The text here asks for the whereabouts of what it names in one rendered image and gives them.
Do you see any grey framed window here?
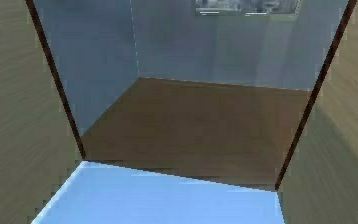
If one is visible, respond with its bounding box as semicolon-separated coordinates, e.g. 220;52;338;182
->
194;0;302;17

